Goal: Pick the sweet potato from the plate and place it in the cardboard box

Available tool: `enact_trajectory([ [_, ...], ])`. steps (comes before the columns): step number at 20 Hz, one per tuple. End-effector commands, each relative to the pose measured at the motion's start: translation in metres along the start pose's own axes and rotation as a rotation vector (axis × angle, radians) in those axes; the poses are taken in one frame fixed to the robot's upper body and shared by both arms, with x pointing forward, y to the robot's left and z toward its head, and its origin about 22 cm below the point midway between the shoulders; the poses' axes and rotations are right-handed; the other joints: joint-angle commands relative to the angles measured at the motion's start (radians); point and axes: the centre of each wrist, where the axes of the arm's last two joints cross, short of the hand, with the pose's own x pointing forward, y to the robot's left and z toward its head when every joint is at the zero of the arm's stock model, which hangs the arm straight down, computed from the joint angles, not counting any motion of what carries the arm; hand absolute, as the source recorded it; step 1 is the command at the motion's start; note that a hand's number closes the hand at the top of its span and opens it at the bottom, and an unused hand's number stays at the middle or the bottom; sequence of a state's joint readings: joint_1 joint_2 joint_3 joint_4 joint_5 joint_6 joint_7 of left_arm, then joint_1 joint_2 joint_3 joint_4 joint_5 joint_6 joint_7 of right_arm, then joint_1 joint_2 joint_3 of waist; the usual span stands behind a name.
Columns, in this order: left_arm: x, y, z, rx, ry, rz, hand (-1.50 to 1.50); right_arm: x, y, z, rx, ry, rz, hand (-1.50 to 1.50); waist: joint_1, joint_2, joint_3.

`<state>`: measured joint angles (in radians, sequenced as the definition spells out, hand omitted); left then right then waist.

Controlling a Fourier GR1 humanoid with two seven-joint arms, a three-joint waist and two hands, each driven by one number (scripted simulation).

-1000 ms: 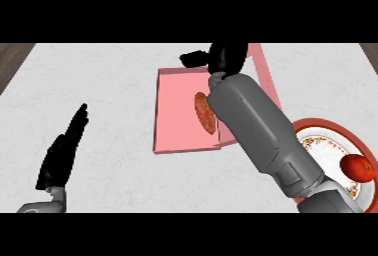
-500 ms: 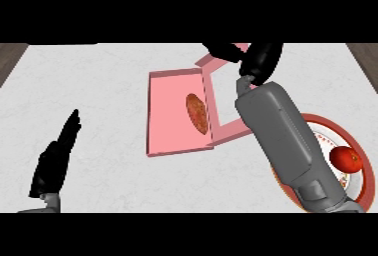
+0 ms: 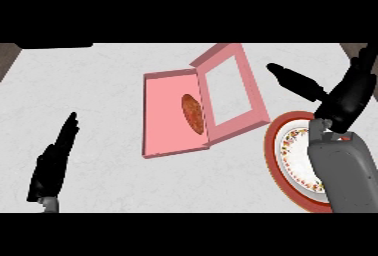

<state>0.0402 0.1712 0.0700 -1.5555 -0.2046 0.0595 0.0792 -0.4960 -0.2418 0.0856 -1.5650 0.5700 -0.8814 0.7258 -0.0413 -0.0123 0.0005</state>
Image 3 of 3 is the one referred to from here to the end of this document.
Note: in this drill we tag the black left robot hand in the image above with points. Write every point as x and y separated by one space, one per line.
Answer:
52 163

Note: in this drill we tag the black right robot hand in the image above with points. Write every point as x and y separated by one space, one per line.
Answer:
347 96

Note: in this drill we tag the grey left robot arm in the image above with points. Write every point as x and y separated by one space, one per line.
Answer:
49 205

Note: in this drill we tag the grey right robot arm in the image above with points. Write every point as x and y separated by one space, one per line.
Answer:
347 173

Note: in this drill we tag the red-rimmed floral plate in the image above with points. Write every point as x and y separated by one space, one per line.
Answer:
290 160

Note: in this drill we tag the pink cardboard box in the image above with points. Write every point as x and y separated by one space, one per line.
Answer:
197 100

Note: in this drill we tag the brown sweet potato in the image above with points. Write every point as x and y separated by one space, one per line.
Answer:
192 114

